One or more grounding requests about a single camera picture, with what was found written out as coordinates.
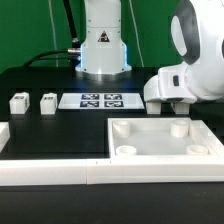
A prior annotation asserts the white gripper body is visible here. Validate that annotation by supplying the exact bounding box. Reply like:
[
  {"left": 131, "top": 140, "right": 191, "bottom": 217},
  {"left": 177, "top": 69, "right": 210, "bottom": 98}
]
[{"left": 144, "top": 63, "right": 197, "bottom": 104}]

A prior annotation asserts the white square table top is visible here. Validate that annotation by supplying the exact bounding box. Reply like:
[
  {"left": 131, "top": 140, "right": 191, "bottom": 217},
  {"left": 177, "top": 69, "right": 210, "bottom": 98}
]
[{"left": 108, "top": 117, "right": 224, "bottom": 164}]

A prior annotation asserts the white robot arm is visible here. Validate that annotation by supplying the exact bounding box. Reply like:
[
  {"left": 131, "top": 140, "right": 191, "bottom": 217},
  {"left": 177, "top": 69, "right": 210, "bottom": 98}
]
[{"left": 76, "top": 0, "right": 224, "bottom": 104}]

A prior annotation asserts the white marker sheet with tags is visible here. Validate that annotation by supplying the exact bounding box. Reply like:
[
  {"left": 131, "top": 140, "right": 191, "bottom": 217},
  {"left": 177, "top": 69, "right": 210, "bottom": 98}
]
[{"left": 58, "top": 93, "right": 144, "bottom": 110}]

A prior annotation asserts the white U-shaped obstacle fence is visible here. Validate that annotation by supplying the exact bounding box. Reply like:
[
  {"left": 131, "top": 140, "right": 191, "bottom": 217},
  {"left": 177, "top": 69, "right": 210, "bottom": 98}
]
[{"left": 0, "top": 119, "right": 224, "bottom": 186}]

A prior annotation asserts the black cable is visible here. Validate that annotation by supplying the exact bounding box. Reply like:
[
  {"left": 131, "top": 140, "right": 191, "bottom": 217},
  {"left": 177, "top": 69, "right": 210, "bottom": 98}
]
[{"left": 23, "top": 0, "right": 82, "bottom": 68}]

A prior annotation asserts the white thin cable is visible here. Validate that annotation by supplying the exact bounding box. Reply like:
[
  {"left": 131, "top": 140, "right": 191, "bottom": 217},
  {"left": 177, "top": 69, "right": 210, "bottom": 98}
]
[{"left": 47, "top": 0, "right": 60, "bottom": 68}]

